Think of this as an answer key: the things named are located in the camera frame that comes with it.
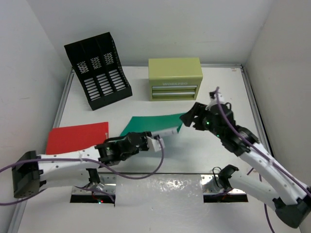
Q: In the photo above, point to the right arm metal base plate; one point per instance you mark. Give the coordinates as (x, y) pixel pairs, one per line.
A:
(210, 188)

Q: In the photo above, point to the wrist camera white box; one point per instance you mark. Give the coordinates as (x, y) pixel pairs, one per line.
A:
(155, 143)
(213, 101)

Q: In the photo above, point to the olive green drawer toolbox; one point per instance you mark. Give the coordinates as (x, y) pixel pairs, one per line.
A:
(174, 78)

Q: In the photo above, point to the black three-slot file rack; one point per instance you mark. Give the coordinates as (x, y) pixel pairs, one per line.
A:
(96, 63)

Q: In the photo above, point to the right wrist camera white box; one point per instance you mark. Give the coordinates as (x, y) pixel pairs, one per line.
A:
(213, 101)

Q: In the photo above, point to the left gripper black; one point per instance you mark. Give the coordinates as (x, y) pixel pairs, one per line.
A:
(144, 135)

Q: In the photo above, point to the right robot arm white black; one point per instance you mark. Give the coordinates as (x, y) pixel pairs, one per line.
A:
(287, 197)

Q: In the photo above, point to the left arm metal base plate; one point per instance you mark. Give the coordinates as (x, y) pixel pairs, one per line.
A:
(107, 184)

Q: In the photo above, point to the green binder folder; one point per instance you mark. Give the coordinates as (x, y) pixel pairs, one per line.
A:
(153, 123)

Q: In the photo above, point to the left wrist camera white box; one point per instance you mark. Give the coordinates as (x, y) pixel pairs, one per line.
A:
(155, 143)

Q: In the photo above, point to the red folder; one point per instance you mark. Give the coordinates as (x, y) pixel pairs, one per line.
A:
(74, 138)

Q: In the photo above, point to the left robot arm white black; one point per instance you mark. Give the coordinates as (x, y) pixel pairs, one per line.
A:
(33, 173)

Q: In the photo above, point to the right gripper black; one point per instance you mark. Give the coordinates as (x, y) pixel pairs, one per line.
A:
(197, 109)

